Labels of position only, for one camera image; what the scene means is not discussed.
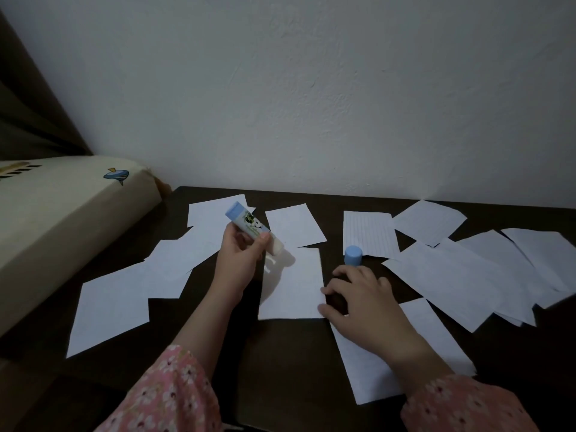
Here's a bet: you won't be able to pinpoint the white paper sheets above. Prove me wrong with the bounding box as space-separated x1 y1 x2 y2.
66 194 576 359

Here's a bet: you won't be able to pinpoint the person's left hand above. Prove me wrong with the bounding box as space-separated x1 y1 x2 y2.
211 221 274 302

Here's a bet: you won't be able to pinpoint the person's right forearm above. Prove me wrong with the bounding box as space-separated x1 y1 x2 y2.
386 346 541 432

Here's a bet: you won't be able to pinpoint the person's left forearm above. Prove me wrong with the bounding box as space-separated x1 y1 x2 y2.
94 283 246 432

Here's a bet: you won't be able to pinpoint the beige mattress with whale print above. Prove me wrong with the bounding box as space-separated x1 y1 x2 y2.
0 155 163 338

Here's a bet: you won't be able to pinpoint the white panda print glue stick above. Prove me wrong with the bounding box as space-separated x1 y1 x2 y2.
224 201 285 256

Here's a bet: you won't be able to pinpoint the person's right hand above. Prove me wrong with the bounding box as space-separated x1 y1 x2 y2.
317 265 433 370

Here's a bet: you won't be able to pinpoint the single lined paper sheet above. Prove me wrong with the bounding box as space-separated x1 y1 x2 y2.
331 297 477 406
258 247 326 321

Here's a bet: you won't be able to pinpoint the dark brown curtain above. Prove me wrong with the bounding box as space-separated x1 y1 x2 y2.
0 8 93 161

